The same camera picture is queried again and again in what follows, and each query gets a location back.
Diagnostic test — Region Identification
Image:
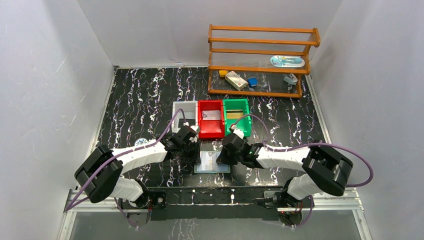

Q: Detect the grey-green card holder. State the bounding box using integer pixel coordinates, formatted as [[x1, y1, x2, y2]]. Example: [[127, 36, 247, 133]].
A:
[[194, 150, 231, 174]]

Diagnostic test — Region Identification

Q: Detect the black card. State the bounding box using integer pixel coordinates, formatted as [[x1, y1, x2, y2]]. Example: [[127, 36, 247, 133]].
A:
[[177, 118, 189, 128]]

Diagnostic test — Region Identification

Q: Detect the grey VIP card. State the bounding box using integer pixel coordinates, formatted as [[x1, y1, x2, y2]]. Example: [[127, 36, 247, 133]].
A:
[[200, 151, 219, 172]]

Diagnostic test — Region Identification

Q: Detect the light blue card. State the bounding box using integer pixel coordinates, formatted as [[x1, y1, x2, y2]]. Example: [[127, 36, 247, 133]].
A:
[[201, 110, 222, 121]]

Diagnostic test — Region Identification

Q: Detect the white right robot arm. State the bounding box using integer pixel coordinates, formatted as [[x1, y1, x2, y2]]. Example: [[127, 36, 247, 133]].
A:
[[216, 133, 354, 207]]

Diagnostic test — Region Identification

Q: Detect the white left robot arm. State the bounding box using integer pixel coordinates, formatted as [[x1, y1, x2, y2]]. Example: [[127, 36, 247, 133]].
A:
[[74, 125, 200, 208]]

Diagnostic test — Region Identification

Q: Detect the gold card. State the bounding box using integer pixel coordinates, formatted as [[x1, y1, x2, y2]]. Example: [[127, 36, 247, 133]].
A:
[[226, 111, 244, 120]]

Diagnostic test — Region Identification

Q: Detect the green plastic bin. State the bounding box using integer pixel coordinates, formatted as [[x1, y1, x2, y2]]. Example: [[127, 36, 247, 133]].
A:
[[222, 98, 252, 137]]

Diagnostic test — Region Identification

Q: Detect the red plastic bin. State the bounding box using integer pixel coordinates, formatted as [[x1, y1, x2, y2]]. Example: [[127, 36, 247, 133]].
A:
[[198, 100, 225, 140]]

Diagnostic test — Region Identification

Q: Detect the white plastic bin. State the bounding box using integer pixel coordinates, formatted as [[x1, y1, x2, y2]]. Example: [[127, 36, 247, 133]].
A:
[[171, 100, 198, 133]]

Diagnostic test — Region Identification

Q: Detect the round patterned tin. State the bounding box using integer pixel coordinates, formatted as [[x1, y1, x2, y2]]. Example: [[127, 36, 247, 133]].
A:
[[134, 137, 149, 146]]

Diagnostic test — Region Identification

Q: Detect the small blue block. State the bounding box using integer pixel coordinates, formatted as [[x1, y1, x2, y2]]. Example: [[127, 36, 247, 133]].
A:
[[247, 77, 258, 88]]

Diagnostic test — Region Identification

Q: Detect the white cardboard box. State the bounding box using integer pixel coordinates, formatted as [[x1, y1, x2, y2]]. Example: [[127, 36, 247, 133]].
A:
[[224, 71, 248, 91]]

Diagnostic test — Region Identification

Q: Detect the small yellow block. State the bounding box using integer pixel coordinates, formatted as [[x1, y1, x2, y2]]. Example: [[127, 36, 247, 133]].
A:
[[218, 70, 229, 78]]

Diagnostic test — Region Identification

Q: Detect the white tape dispenser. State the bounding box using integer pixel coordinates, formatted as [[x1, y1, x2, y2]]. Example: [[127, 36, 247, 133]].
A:
[[283, 73, 299, 85]]

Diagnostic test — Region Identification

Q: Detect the orange wooden shelf rack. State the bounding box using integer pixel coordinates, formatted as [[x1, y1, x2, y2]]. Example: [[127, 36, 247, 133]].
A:
[[207, 24, 321, 99]]

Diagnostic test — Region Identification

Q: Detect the teal packaged tool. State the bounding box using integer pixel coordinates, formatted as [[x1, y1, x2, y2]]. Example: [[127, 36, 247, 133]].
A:
[[270, 55, 305, 68]]

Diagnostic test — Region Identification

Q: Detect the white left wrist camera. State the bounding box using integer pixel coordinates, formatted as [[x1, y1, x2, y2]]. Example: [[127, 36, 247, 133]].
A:
[[183, 122, 200, 135]]

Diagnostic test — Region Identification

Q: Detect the aluminium frame rail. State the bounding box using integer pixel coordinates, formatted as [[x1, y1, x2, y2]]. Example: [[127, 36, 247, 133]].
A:
[[70, 186, 363, 213]]

